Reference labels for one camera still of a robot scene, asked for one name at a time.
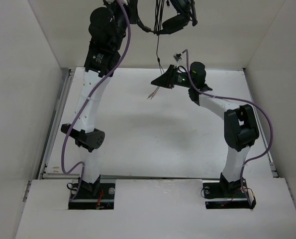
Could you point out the left aluminium rail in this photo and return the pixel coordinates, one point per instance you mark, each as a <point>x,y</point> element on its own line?
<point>53,126</point>

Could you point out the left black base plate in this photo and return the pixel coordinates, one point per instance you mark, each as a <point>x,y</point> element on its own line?
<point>92,196</point>

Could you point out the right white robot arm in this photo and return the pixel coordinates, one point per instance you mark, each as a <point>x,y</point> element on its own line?
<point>239,122</point>

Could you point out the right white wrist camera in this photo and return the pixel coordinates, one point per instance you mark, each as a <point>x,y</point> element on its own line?
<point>178,57</point>

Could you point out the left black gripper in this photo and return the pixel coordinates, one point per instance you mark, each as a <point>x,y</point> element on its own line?
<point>129,9</point>

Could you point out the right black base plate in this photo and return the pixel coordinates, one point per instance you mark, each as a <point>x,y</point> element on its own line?
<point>216,196</point>

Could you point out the black headphones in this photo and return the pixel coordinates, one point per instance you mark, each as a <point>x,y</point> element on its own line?
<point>186,12</point>

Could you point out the aluminium rail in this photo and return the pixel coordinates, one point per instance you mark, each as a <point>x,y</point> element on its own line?
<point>53,126</point>
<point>153,178</point>

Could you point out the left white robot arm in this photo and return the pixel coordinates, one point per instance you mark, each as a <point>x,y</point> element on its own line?
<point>110,33</point>

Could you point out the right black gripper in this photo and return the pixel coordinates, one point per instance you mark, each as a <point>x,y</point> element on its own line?
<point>167,79</point>

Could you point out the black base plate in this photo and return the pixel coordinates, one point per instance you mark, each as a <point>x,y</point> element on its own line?
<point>216,196</point>
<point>92,196</point>

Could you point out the front aluminium rail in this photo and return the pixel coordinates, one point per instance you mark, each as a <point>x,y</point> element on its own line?
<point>153,178</point>

